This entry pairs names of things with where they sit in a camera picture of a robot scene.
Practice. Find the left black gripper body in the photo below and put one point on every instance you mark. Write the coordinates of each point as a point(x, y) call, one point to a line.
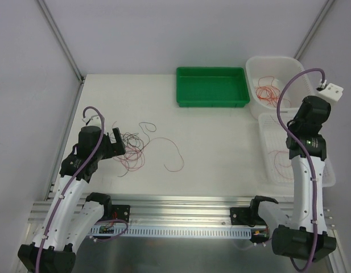
point(116, 144)

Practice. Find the green plastic tray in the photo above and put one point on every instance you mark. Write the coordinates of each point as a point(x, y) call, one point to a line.
point(211, 87)

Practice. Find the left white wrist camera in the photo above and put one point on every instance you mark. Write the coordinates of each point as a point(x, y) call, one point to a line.
point(94, 119)

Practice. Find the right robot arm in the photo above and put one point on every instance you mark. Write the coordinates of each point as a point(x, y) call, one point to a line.
point(304, 235)

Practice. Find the aluminium mounting rail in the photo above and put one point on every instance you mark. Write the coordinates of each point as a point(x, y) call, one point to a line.
point(187, 211)

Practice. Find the white slotted cable duct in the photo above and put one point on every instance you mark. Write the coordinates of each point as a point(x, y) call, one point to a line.
point(188, 232)

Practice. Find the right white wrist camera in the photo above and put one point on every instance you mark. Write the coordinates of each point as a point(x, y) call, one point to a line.
point(331, 93)

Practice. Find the white solid plastic basket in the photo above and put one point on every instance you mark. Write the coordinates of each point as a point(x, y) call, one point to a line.
point(267, 76)

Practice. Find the left aluminium frame post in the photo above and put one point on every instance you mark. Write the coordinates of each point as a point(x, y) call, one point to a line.
point(42, 5)

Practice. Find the aluminium frame post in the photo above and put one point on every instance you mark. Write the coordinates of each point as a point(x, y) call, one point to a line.
point(312, 31)
point(42, 5)

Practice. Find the right aluminium frame post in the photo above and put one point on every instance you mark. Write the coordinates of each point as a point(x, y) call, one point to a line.
point(312, 31)

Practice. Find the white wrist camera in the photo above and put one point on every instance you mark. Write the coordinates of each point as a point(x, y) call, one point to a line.
point(331, 93)
point(94, 119)

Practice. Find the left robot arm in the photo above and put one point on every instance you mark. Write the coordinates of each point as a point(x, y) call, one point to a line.
point(55, 244)

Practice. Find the white perforated plastic basket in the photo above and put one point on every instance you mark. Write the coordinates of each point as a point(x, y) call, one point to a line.
point(275, 152)

